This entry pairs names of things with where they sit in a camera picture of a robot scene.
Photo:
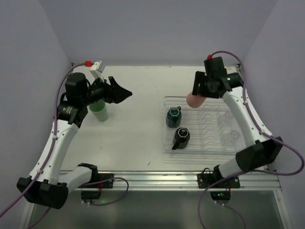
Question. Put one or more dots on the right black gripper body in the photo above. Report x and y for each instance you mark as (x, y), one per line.
(198, 83)

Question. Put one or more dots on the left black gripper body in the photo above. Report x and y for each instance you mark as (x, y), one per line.
(111, 89)

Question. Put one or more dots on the light green plastic cup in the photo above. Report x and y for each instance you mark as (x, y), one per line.
(99, 110)

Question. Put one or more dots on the pink plastic cup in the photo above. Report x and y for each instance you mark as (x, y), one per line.
(195, 101)

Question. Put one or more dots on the teal ceramic mug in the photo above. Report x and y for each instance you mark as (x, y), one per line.
(173, 118)

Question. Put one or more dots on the black ceramic mug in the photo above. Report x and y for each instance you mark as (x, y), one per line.
(181, 138)

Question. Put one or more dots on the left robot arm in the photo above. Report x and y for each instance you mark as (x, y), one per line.
(44, 185)

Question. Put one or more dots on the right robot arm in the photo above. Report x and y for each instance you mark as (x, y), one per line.
(259, 150)

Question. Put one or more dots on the clear plastic dish rack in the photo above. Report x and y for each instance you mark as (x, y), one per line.
(212, 127)

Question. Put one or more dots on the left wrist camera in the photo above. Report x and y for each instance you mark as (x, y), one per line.
(97, 69)

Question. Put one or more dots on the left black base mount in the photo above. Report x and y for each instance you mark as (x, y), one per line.
(97, 182)

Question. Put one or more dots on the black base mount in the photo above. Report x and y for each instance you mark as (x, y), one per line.
(213, 179)
(97, 182)

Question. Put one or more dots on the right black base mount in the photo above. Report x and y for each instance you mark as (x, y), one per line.
(213, 179)

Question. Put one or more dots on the aluminium mounting rail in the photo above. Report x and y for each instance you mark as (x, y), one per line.
(189, 181)

